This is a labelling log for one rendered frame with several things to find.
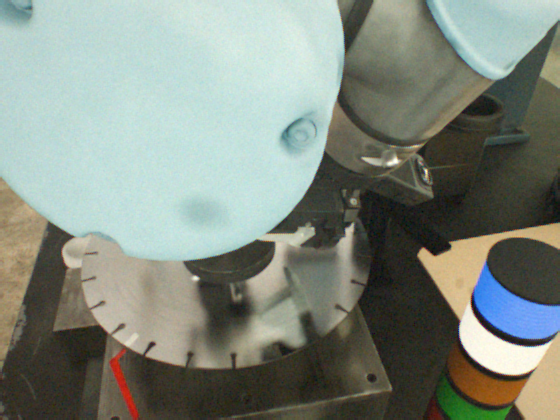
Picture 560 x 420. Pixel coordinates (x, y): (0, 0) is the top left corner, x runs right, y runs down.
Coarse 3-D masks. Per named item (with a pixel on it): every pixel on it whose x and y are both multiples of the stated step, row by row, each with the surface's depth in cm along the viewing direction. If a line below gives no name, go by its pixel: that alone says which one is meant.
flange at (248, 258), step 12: (228, 252) 52; (240, 252) 52; (252, 252) 52; (264, 252) 52; (192, 264) 51; (204, 264) 51; (216, 264) 51; (228, 264) 51; (240, 264) 51; (252, 264) 51; (216, 276) 50; (228, 276) 50
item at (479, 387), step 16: (448, 368) 29; (464, 368) 27; (480, 368) 26; (464, 384) 27; (480, 384) 26; (496, 384) 26; (512, 384) 26; (480, 400) 27; (496, 400) 27; (512, 400) 27
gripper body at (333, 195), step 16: (320, 176) 36; (336, 176) 32; (352, 176) 32; (368, 176) 32; (384, 176) 33; (320, 192) 38; (336, 192) 38; (352, 192) 38; (304, 208) 37; (320, 208) 37; (336, 208) 37; (352, 208) 38; (288, 224) 40; (304, 224) 41; (320, 224) 41; (336, 224) 40
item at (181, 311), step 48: (96, 240) 55; (96, 288) 49; (144, 288) 49; (192, 288) 49; (240, 288) 49; (288, 288) 49; (336, 288) 49; (144, 336) 45; (192, 336) 45; (240, 336) 45; (288, 336) 45
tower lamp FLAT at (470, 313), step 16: (464, 320) 26; (480, 320) 24; (464, 336) 26; (480, 336) 25; (496, 336) 24; (464, 352) 26; (480, 352) 25; (496, 352) 24; (512, 352) 24; (528, 352) 24; (544, 352) 25; (496, 368) 25; (512, 368) 25; (528, 368) 25
